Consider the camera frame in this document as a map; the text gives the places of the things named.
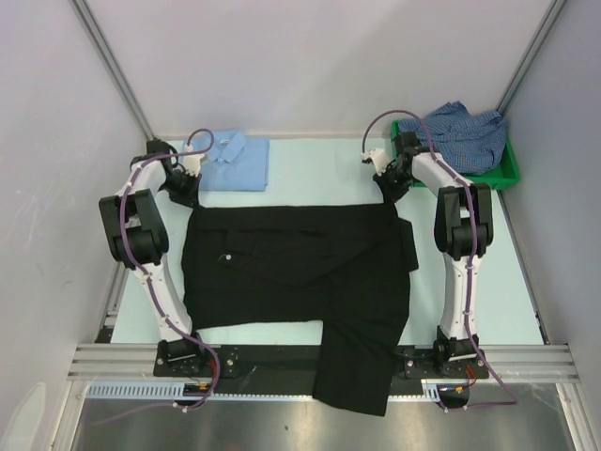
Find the white slotted cable duct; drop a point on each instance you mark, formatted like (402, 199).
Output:
(135, 389)

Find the aluminium frame rail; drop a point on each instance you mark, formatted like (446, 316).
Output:
(513, 364)

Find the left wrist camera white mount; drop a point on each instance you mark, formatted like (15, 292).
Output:
(192, 159)

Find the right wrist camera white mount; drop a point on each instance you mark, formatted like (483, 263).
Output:
(377, 157)

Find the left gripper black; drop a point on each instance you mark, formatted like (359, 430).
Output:
(191, 197)

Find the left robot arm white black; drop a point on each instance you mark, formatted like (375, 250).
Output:
(137, 237)

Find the blue checkered shirt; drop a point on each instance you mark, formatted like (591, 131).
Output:
(470, 144)

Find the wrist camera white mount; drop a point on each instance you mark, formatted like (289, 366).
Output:
(192, 159)
(377, 157)

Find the aluminium corner post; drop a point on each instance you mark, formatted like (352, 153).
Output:
(105, 52)
(538, 41)

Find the black long sleeve shirt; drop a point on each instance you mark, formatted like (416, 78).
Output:
(346, 266)

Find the folded light blue shirt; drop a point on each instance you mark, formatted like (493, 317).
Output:
(236, 163)

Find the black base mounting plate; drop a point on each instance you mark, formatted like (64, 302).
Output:
(256, 370)

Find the green plastic bin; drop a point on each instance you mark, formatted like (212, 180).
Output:
(504, 175)

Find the left aluminium corner post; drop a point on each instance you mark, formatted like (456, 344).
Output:
(105, 52)

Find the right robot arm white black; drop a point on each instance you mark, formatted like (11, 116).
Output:
(463, 230)

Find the right aluminium corner post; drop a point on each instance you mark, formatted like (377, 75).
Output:
(538, 41)

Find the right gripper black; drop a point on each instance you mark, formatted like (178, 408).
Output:
(389, 193)

